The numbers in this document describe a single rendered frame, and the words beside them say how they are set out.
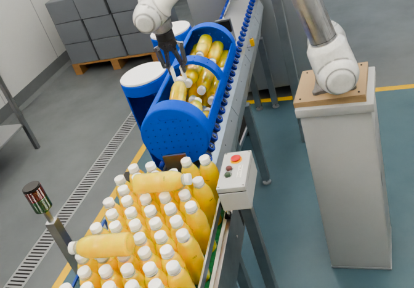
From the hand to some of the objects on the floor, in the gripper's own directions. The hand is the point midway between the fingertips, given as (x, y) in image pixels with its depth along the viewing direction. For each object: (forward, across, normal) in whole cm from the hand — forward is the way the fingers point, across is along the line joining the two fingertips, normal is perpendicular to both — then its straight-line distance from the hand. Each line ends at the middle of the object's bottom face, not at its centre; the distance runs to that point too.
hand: (178, 73), depth 212 cm
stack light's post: (+124, +37, +70) cm, 148 cm away
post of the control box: (+125, -28, +52) cm, 138 cm away
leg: (+124, -6, -73) cm, 144 cm away
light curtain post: (+124, -32, -117) cm, 174 cm away
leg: (+125, -6, +25) cm, 127 cm away
